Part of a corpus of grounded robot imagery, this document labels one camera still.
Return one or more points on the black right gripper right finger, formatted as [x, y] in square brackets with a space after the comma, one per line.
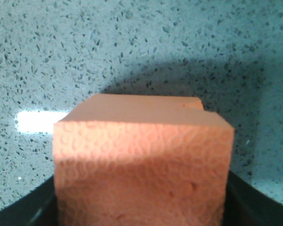
[246, 206]

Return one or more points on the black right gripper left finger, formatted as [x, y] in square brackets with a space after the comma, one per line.
[38, 208]

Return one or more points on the orange foam cube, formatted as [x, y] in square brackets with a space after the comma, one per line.
[133, 160]

